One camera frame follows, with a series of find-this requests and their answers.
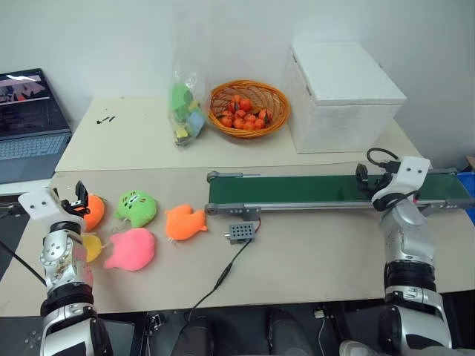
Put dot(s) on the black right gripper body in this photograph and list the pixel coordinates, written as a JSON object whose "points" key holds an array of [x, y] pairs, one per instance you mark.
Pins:
{"points": [[382, 181]]}

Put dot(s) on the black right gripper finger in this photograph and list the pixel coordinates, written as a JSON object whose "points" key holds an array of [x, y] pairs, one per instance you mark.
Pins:
{"points": [[365, 186], [361, 172]]}

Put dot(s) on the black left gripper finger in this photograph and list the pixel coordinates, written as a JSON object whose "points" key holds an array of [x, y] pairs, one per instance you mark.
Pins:
{"points": [[81, 191], [83, 210]]}

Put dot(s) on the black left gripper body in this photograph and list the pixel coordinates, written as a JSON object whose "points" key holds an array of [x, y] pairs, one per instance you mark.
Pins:
{"points": [[68, 207]]}

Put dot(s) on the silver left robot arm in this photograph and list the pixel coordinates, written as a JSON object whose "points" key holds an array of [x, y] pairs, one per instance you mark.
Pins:
{"points": [[61, 256]]}

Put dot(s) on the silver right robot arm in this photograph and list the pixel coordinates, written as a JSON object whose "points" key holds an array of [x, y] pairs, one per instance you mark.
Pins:
{"points": [[408, 237]]}

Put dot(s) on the green conveyor belt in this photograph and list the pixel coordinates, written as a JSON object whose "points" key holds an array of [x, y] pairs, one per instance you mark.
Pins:
{"points": [[297, 191]]}

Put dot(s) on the orange round plush toy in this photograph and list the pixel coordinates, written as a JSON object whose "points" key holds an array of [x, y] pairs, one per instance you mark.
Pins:
{"points": [[94, 213]]}

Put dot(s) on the yellow plush toy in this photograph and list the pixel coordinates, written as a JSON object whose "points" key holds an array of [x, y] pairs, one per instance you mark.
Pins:
{"points": [[92, 248]]}

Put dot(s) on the green plush toy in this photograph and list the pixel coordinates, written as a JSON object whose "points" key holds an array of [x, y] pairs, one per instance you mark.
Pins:
{"points": [[135, 209]]}

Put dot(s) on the pink plush toy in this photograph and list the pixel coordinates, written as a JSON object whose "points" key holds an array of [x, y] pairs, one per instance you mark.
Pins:
{"points": [[131, 250]]}

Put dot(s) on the white wooden box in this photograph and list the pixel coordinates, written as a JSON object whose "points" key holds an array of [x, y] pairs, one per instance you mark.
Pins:
{"points": [[341, 100]]}

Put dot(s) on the grey open laptop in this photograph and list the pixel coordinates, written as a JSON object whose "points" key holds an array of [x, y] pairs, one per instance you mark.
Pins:
{"points": [[29, 122]]}

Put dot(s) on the blue plastic bin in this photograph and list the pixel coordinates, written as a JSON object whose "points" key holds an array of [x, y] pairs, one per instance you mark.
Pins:
{"points": [[468, 193]]}

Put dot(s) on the small orange fruit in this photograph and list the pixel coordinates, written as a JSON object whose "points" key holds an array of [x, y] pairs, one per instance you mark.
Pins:
{"points": [[259, 124], [250, 118], [248, 127], [226, 120], [241, 114], [238, 124], [245, 103]]}

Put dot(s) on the orange wicker basket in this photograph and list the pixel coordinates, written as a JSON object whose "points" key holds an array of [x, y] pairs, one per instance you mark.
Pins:
{"points": [[248, 107]]}

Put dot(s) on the clear plastic bag of toys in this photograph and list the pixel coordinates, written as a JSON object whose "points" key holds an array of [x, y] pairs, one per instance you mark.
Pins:
{"points": [[185, 111]]}

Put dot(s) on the grey perforated motor box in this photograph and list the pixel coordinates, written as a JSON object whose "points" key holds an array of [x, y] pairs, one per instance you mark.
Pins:
{"points": [[241, 233]]}

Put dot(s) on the dark rounded shape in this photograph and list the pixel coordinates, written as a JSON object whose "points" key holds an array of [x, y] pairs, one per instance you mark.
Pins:
{"points": [[289, 332], [194, 335]]}

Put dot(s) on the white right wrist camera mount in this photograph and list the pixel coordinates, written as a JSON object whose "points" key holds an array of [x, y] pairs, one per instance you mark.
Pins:
{"points": [[410, 172]]}

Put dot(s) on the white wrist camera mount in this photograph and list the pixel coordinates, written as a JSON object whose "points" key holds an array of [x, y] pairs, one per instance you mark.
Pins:
{"points": [[37, 204], [410, 172]]}

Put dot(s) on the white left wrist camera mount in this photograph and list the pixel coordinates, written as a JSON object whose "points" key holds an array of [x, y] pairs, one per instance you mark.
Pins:
{"points": [[37, 204]]}

